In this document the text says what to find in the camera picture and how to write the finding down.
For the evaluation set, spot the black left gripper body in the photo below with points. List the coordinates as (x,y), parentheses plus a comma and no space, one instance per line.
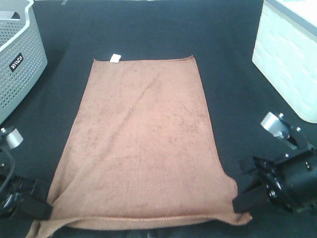
(15,190)

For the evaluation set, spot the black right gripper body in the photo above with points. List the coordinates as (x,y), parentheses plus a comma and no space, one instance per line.
(291,179)

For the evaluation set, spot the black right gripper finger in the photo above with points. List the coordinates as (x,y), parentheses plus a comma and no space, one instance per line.
(250,166)
(252,197)

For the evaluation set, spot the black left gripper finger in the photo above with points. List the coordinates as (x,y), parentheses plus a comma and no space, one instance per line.
(32,208)
(35,192)

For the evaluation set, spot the brown microfiber towel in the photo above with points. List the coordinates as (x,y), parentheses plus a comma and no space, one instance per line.
(140,154)

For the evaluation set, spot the white woven-pattern plastic bin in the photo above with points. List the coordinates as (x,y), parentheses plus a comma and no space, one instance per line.
(285,52)

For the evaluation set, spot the grey perforated plastic basket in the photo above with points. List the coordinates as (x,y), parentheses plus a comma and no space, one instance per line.
(22,55)

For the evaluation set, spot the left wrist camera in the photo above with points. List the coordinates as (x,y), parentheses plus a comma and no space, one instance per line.
(10,138)

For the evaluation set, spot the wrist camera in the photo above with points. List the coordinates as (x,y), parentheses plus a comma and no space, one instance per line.
(10,138)
(290,135)

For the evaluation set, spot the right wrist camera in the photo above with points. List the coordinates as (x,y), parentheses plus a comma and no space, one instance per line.
(290,135)

